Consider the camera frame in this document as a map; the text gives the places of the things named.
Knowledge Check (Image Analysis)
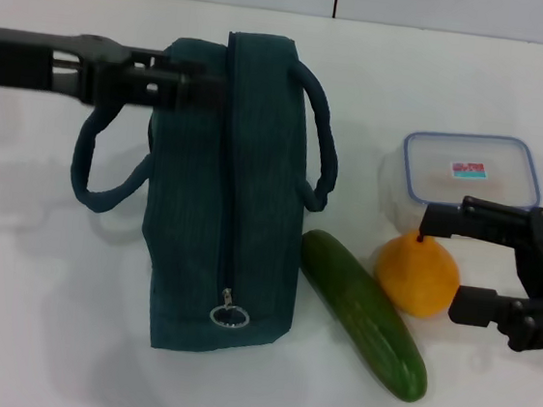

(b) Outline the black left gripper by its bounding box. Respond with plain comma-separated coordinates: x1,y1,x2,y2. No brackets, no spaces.
0,24,209,115

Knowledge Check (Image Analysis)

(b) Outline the orange yellow pear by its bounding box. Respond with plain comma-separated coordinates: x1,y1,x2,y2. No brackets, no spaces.
369,226,467,323

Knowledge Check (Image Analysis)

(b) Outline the teal fabric lunch bag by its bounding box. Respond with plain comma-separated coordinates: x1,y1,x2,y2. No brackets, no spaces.
53,14,353,365

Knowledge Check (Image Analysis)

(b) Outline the clear container with blue lid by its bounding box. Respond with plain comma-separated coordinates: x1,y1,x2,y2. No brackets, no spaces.
375,123,543,243

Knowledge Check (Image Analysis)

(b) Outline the green cucumber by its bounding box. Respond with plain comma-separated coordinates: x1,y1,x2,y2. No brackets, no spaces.
285,227,443,405

